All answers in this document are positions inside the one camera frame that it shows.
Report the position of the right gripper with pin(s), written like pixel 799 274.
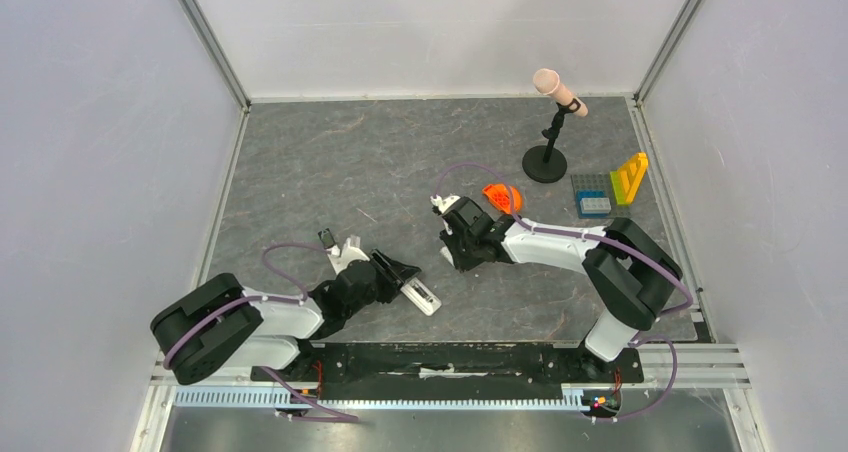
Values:
pixel 457 247

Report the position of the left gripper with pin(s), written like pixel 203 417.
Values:
pixel 394 276

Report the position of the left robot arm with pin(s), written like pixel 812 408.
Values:
pixel 224 324

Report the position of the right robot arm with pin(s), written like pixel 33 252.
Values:
pixel 633 276

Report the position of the orange plastic basket piece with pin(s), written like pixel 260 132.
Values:
pixel 506 199

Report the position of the black microphone stand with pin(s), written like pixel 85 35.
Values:
pixel 545 163

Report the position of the blue lego brick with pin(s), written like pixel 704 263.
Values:
pixel 593 204

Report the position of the grey lego baseplate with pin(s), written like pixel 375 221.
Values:
pixel 599 182

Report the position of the green lego brick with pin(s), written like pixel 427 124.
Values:
pixel 616 189

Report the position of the yellow lego piece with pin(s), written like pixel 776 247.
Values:
pixel 630 176

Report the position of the pink microphone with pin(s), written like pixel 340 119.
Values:
pixel 548 82

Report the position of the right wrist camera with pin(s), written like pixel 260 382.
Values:
pixel 440 205

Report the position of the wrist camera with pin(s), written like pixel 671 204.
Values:
pixel 440 205
pixel 342 254

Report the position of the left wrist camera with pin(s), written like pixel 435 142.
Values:
pixel 342 254

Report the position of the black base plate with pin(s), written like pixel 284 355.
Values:
pixel 419 371

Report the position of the white cable duct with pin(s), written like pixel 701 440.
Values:
pixel 278 398

